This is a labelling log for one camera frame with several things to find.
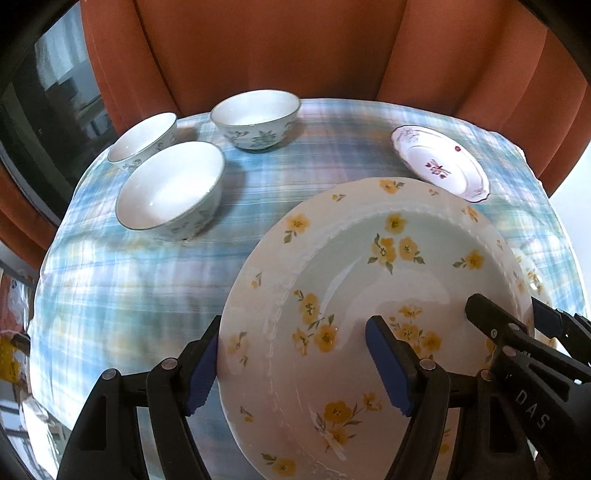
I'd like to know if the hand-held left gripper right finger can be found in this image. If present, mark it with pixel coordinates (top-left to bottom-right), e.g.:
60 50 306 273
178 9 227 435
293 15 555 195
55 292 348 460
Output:
365 315 539 480

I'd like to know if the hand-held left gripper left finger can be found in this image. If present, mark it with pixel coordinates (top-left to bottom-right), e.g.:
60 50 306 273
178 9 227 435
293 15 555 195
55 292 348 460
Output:
58 315 222 480

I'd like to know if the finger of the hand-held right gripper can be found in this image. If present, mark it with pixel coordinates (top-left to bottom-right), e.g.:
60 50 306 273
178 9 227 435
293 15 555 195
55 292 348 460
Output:
531 298 591 365
465 293 536 357

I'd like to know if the yellow floral plate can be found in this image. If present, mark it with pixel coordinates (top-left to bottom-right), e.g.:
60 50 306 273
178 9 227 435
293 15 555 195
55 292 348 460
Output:
510 242 561 352
217 176 536 480

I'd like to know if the pink floral scalloped plate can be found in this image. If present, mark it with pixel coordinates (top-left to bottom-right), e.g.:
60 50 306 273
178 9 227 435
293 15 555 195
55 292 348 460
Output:
390 126 490 204

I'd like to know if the white blue floral bowl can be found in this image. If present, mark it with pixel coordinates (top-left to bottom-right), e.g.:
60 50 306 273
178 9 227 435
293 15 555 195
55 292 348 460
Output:
211 90 301 153
115 141 226 241
107 112 178 171

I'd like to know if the plaid tablecloth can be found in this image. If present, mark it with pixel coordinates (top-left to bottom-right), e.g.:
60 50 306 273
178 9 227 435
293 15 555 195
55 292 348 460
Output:
28 97 583 480

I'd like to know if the white lace table cover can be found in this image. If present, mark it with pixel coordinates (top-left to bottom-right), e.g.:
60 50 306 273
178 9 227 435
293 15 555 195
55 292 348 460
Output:
515 145 546 185

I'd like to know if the yellow packaging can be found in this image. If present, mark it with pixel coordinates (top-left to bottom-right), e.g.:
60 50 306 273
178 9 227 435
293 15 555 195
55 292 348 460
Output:
0 337 29 384

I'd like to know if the orange plastic packaging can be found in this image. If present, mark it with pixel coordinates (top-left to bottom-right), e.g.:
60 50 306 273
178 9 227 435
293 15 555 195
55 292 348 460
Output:
0 274 35 337

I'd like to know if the dark glass window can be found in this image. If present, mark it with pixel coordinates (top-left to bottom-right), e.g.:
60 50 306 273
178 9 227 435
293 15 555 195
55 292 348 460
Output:
0 9 121 217

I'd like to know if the orange curtain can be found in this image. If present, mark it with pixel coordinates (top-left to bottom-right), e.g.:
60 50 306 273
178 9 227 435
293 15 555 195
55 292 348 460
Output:
0 0 591 273

